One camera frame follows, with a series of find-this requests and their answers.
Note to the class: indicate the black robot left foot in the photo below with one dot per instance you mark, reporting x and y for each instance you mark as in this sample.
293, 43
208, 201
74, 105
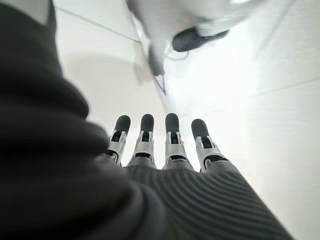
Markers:
190, 40

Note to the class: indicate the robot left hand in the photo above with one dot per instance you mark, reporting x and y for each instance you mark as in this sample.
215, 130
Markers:
75, 187

